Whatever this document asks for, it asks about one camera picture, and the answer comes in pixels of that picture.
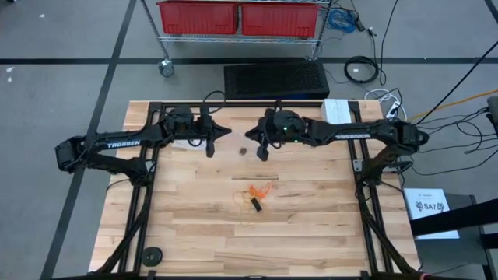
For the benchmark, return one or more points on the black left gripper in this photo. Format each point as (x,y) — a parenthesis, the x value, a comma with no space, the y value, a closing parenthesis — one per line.
(206,130)

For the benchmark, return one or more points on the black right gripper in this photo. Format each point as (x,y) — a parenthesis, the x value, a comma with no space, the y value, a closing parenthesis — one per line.
(276,134)

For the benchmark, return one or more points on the orange rubber band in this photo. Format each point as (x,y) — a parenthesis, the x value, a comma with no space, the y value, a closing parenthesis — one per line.
(264,192)
(254,191)

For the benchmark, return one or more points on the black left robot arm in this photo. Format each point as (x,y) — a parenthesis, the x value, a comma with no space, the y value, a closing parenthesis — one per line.
(155,134)

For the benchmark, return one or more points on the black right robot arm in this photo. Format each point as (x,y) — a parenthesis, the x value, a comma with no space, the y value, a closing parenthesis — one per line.
(330,130)

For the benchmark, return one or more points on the black perforated computer case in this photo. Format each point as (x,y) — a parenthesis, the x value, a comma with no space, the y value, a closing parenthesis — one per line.
(276,79)

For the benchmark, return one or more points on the white box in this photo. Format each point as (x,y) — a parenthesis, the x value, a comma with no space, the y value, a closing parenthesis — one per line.
(335,110)

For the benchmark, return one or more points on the cart caster wheel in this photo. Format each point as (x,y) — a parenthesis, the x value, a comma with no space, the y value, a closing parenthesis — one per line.
(166,68)

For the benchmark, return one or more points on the red plastic bin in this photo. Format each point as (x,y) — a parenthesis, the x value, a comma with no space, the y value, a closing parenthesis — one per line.
(278,19)
(198,17)

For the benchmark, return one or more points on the white power strip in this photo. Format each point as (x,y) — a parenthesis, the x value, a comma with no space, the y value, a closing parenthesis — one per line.
(393,109)

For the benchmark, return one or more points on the black round disc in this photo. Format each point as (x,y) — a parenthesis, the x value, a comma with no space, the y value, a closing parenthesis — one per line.
(151,256)

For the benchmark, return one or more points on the white printed paper sign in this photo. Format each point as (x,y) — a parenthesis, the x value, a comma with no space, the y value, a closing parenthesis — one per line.
(435,196)

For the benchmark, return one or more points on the black flat bar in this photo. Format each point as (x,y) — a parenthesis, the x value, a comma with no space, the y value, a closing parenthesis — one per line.
(455,218)

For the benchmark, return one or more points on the dark grey side table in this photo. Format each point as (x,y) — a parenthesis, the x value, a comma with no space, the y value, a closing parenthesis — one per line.
(447,256)

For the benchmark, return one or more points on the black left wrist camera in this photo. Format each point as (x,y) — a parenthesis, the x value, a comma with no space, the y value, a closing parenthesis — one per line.
(205,110)

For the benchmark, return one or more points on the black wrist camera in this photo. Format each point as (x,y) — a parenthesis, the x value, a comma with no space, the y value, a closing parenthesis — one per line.
(205,110)
(279,113)

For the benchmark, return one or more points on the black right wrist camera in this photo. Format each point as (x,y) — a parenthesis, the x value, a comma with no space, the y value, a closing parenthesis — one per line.
(279,113)

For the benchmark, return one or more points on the black aluminium table frame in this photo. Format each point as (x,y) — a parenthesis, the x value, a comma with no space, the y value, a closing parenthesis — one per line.
(307,103)

